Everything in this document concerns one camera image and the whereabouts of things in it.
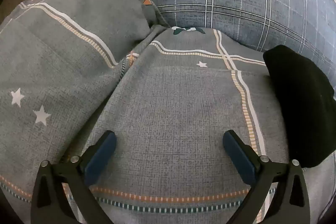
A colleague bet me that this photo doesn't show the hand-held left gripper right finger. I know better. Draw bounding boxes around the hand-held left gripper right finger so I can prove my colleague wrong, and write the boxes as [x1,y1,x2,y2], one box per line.
[223,130,311,224]

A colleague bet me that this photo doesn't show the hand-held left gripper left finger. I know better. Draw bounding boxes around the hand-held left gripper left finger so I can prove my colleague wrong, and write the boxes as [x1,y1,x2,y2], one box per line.
[31,131,117,224]

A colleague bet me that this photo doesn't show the black pants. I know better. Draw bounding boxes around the black pants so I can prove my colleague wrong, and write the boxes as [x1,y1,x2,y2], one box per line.
[263,45,336,168]

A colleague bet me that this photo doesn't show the grey star-print quilt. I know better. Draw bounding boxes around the grey star-print quilt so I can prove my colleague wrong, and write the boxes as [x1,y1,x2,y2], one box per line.
[0,0,336,224]

